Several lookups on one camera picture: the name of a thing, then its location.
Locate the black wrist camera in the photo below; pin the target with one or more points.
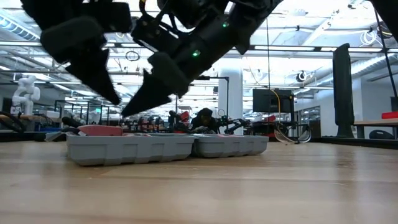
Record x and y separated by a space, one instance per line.
149 34
115 17

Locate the small red box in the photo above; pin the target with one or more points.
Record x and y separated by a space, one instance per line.
390 115

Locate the black background monitor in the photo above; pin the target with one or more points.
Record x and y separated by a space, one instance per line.
267 101

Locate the round black white ceiling fixture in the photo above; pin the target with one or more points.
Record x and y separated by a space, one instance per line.
301 76

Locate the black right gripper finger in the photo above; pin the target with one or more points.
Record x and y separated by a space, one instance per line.
149 96

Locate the white pillar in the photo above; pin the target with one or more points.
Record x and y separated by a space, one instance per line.
231 93

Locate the black ceiling device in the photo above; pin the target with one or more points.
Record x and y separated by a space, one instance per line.
384 32

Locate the grey plastic tool case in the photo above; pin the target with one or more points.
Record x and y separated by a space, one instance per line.
124 149

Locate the person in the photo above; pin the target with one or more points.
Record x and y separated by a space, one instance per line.
203 119

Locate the black background workstation frame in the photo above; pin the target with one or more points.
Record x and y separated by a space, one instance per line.
77 107

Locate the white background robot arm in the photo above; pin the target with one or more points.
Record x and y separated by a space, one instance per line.
26 93

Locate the clear safety glasses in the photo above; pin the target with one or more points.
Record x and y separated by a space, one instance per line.
281 137

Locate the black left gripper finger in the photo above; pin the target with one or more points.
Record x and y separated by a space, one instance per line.
96 77

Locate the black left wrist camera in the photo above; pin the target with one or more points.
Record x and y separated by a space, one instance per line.
115 17

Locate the black chair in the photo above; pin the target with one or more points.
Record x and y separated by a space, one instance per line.
381 135

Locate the thin black stand pole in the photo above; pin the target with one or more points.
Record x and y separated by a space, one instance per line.
387 53

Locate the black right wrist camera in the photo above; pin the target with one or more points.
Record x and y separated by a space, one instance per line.
149 34

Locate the black work glove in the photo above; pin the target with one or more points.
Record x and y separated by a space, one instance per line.
71 122

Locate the black background robot arm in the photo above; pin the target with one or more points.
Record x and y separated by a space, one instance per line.
236 123

